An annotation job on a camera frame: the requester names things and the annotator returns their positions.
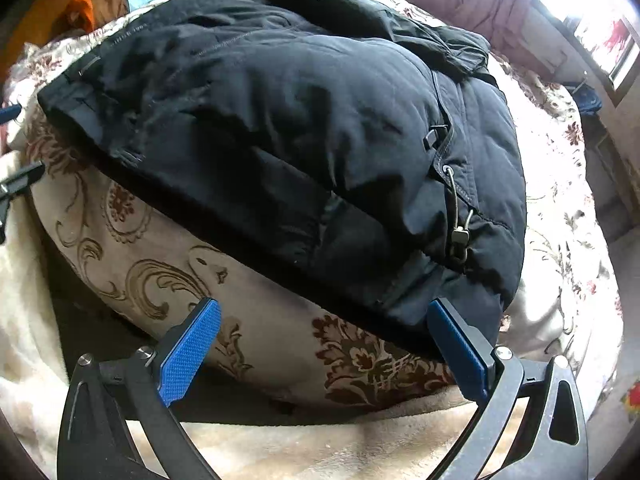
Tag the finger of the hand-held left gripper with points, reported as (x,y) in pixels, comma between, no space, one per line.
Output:
(9,112)
(17,182)

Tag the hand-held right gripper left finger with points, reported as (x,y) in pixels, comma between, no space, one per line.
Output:
(190,350)

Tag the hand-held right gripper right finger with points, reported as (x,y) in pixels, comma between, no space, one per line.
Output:
(457,350)

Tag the black padded jacket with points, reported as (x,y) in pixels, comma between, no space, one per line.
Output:
(300,135)

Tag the wooden headboard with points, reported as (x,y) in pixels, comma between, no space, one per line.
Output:
(35,30)

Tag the floral printed blanket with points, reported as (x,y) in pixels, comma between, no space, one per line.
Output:
(150,270)

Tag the blue bag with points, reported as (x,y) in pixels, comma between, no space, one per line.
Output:
(587,97)

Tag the red hanging garment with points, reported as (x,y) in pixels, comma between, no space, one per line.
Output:
(614,37)

